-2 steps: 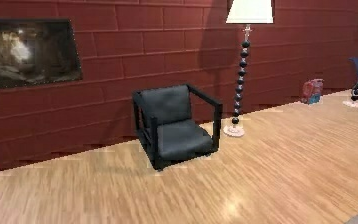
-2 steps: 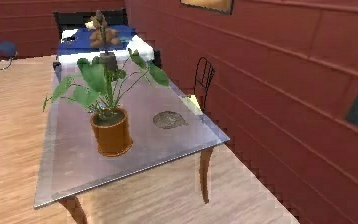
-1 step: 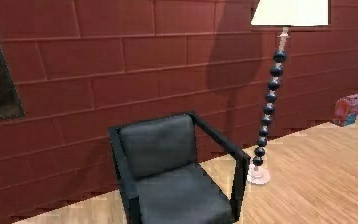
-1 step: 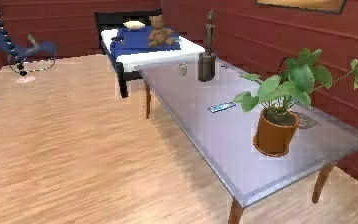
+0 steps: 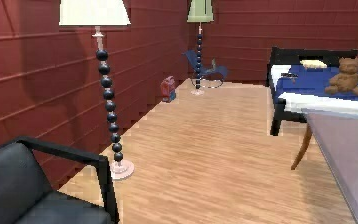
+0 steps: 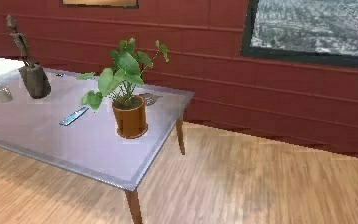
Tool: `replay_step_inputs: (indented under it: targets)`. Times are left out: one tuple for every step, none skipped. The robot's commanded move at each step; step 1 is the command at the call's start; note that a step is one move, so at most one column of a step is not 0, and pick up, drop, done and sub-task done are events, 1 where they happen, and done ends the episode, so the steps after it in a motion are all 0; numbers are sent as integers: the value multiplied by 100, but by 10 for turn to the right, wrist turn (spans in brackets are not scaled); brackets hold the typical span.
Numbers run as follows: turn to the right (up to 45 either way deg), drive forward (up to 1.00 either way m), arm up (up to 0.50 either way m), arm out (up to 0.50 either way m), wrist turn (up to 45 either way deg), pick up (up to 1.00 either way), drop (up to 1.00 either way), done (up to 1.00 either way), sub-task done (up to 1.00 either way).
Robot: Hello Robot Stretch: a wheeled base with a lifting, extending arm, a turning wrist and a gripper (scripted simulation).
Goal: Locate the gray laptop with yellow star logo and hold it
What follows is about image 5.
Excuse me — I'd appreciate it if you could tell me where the brown teddy bear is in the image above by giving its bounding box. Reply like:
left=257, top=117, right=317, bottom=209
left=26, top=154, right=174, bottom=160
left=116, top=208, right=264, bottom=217
left=324, top=56, right=358, bottom=98

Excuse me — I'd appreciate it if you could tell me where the black bed with blue blanket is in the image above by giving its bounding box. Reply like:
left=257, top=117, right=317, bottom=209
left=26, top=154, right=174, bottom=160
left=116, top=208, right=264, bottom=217
left=265, top=46, right=358, bottom=137

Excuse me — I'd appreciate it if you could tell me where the black armchair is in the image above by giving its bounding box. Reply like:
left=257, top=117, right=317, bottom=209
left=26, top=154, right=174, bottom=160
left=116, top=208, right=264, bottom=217
left=0, top=135, right=121, bottom=224

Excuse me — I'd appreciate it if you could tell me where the red and blue backpack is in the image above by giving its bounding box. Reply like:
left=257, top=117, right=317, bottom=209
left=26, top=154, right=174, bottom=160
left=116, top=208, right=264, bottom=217
left=159, top=75, right=177, bottom=103

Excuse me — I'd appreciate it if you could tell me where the white shade beaded floor lamp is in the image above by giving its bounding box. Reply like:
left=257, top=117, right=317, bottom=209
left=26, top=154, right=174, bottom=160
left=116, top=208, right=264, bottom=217
left=58, top=0, right=136, bottom=181

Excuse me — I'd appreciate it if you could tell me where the grey table with wooden legs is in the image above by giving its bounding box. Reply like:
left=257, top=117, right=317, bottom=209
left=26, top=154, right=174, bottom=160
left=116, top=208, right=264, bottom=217
left=290, top=108, right=358, bottom=224

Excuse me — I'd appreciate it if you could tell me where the green shade beaded floor lamp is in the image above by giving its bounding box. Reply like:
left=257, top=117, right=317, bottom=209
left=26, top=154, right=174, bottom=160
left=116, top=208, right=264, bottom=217
left=186, top=0, right=215, bottom=97

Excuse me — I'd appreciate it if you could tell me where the blue lounge chair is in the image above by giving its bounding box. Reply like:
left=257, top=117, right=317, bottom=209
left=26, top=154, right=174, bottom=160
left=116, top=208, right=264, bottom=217
left=182, top=49, right=229, bottom=89

